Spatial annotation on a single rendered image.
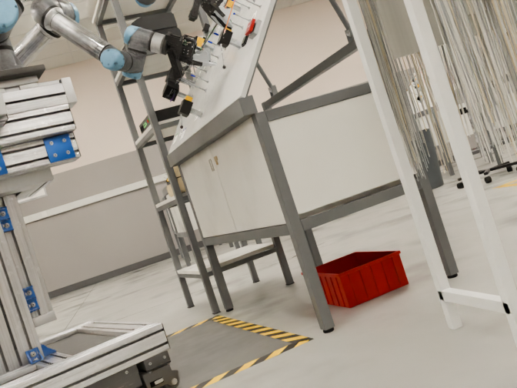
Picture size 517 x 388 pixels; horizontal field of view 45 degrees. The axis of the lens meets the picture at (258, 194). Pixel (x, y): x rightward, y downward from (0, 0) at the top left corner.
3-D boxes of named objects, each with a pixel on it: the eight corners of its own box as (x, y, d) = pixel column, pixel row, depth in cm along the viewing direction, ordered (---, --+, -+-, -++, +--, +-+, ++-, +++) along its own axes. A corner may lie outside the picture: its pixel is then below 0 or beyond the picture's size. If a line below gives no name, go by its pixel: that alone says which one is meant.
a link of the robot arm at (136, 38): (127, 45, 245) (131, 24, 243) (153, 54, 244) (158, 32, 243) (120, 45, 237) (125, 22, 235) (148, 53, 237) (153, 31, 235)
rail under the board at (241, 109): (244, 116, 214) (238, 98, 214) (170, 168, 324) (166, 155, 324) (258, 112, 216) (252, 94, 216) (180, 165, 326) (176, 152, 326)
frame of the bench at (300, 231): (326, 333, 215) (254, 113, 215) (225, 312, 325) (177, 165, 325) (460, 275, 237) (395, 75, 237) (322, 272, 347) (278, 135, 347)
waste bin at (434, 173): (454, 182, 650) (435, 125, 650) (412, 196, 648) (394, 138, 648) (439, 183, 696) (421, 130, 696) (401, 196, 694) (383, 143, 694)
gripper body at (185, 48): (193, 45, 233) (162, 36, 233) (190, 65, 238) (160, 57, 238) (199, 38, 239) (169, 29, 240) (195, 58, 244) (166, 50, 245)
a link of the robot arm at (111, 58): (23, -16, 233) (123, 50, 222) (42, -10, 243) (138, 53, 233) (11, 12, 236) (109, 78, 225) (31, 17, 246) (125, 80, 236)
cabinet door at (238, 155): (284, 224, 219) (248, 117, 219) (235, 232, 270) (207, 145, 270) (290, 222, 220) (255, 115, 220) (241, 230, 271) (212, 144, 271)
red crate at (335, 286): (349, 309, 241) (338, 274, 241) (310, 302, 278) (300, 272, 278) (411, 283, 251) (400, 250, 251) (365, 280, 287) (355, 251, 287)
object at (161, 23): (132, 52, 336) (121, 18, 336) (125, 66, 357) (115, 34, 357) (185, 41, 348) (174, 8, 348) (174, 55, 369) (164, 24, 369)
